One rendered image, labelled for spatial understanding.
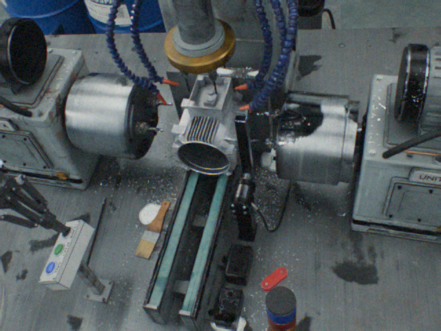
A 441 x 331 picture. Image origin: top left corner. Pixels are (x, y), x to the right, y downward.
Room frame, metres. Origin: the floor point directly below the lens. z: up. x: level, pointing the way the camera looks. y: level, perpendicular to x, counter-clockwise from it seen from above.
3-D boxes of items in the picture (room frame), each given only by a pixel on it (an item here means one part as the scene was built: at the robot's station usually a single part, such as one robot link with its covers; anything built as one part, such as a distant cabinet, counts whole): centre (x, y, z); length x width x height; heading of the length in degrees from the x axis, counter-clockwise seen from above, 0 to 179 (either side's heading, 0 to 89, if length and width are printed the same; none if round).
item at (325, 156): (0.83, -0.30, 1.04); 0.41 x 0.25 x 0.25; 67
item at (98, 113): (1.10, 0.33, 1.04); 0.37 x 0.25 x 0.25; 67
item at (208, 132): (0.96, 0.00, 1.02); 0.20 x 0.19 x 0.19; 157
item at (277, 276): (0.56, -0.08, 0.81); 0.09 x 0.03 x 0.02; 118
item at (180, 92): (1.11, -0.06, 0.97); 0.30 x 0.11 x 0.34; 67
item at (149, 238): (0.80, 0.24, 0.80); 0.21 x 0.05 x 0.01; 151
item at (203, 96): (1.00, -0.01, 1.11); 0.12 x 0.11 x 0.07; 157
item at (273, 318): (0.35, -0.06, 1.19); 0.06 x 0.06 x 0.04
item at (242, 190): (0.87, -0.14, 0.92); 0.45 x 0.13 x 0.24; 157
